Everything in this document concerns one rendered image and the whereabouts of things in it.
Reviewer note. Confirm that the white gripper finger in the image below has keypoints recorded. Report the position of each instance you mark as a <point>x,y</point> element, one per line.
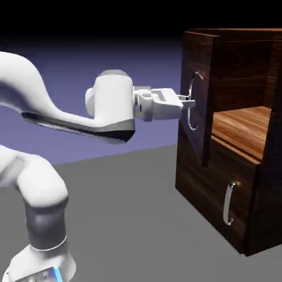
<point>189,103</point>
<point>181,96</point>

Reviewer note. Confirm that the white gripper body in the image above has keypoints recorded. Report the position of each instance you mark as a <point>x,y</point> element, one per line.
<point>166,109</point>

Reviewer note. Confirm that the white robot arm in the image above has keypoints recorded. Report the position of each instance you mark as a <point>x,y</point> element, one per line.
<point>33,92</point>

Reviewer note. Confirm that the tall dark wood cabinet door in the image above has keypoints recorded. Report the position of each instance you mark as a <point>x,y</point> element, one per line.
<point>198,55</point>

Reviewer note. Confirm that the wide dark wood cabinet door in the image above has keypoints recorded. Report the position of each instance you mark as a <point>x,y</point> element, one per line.
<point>205,189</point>

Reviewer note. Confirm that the dark wood cabinet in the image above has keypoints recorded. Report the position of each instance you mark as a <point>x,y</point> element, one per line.
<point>268,198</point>

